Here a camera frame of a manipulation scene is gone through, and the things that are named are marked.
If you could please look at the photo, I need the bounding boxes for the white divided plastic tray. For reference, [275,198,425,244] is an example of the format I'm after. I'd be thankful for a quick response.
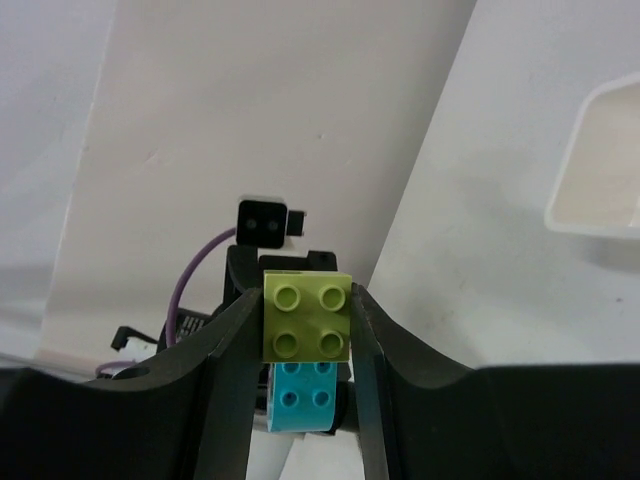
[544,72,639,240]

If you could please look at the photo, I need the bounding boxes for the teal frog lego brick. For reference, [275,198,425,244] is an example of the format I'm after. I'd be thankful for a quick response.
[267,362,338,433]

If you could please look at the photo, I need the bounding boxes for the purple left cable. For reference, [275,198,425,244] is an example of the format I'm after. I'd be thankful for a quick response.
[94,225,239,376]

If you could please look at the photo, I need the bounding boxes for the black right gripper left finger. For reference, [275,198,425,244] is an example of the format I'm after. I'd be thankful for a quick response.
[1,289,263,479]

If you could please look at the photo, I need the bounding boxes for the lime green lego brick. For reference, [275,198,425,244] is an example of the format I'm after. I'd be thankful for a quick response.
[262,270,352,363]

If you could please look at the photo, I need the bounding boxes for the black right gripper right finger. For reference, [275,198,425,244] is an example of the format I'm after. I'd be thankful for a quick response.
[351,285,639,479]

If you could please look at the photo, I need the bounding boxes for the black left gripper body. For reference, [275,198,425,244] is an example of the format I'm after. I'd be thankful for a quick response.
[222,245,336,308]

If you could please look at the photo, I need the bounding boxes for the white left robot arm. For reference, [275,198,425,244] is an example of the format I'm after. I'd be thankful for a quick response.
[96,246,338,378]

